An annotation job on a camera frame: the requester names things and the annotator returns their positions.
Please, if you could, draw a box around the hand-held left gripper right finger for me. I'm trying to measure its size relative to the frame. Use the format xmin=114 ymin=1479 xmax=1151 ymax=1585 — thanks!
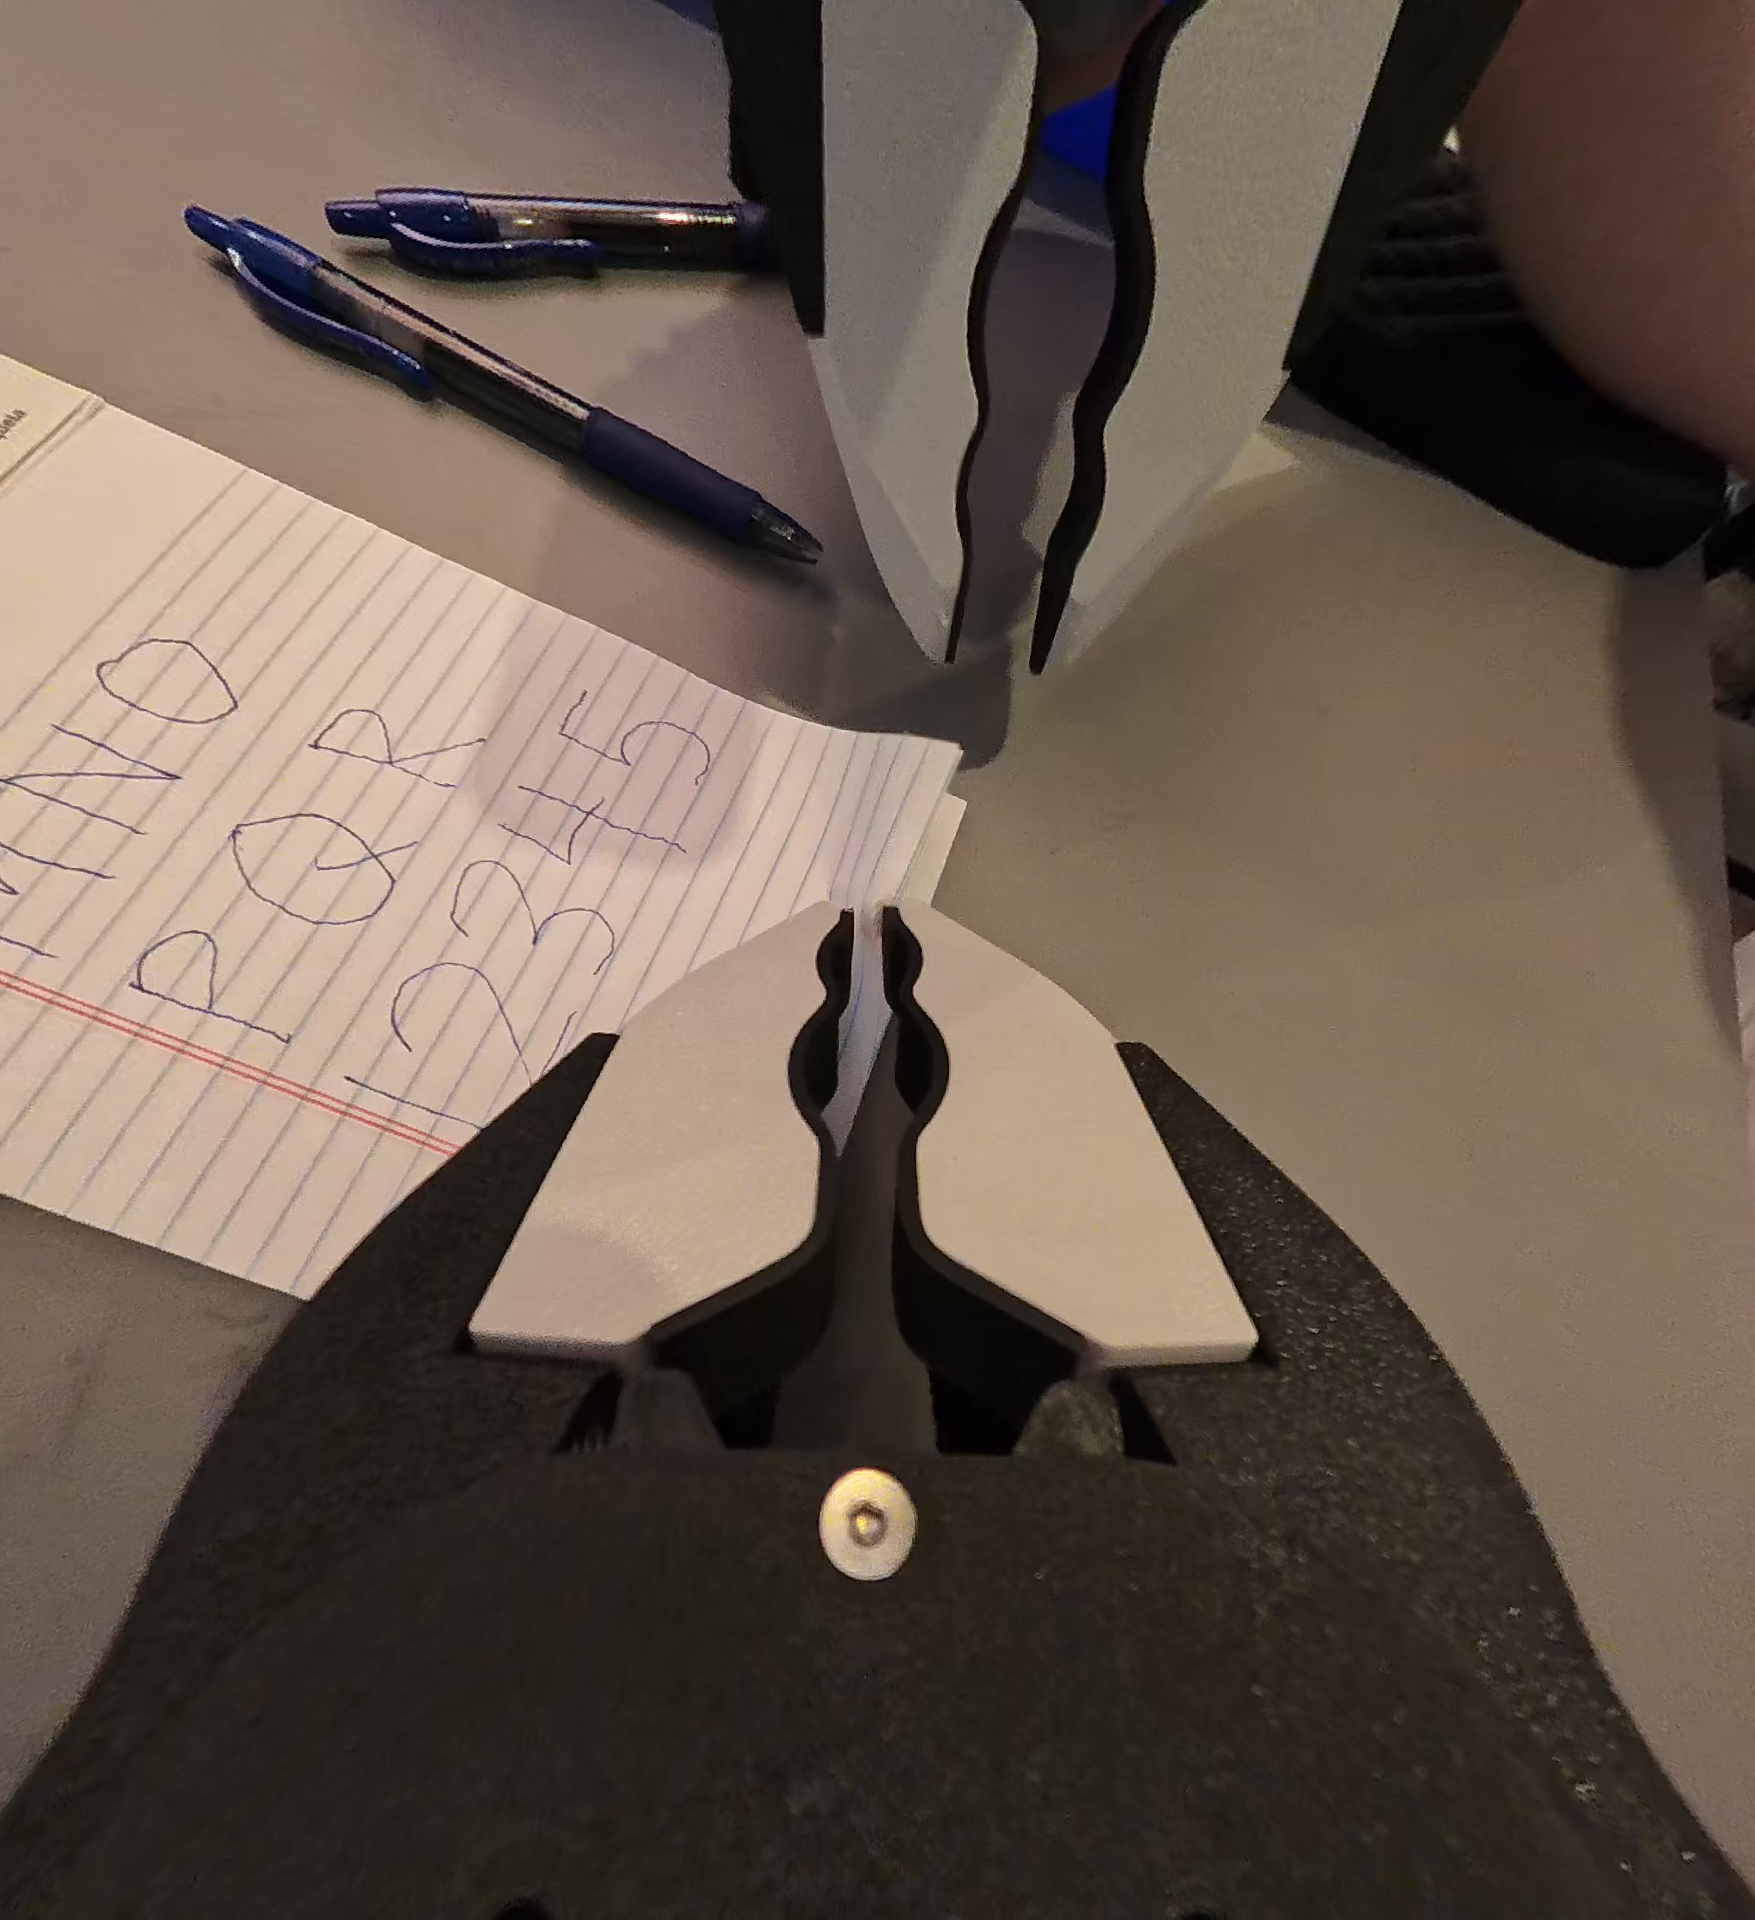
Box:
xmin=877 ymin=900 xmax=1261 ymax=1373

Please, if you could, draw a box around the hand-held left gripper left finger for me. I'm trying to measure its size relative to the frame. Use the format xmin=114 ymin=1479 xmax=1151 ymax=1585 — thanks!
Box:
xmin=468 ymin=900 xmax=861 ymax=1369

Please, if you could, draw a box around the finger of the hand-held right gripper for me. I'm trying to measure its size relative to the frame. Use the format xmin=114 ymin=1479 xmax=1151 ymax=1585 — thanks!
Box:
xmin=1026 ymin=0 xmax=1405 ymax=677
xmin=803 ymin=0 xmax=1047 ymax=669

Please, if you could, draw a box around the blue retractable pen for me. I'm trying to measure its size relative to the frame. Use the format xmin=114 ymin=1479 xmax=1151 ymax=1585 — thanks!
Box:
xmin=184 ymin=202 xmax=824 ymax=572
xmin=325 ymin=183 xmax=776 ymax=278

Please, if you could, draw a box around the white lined notepad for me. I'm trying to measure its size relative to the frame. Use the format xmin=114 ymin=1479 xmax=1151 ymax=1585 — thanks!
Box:
xmin=0 ymin=350 xmax=967 ymax=1306

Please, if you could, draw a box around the person's right forearm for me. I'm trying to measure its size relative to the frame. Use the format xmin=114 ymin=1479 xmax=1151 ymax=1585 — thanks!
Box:
xmin=1463 ymin=0 xmax=1755 ymax=508

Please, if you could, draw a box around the black office chair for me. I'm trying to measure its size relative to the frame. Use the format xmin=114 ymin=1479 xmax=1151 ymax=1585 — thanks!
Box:
xmin=1289 ymin=142 xmax=1741 ymax=574

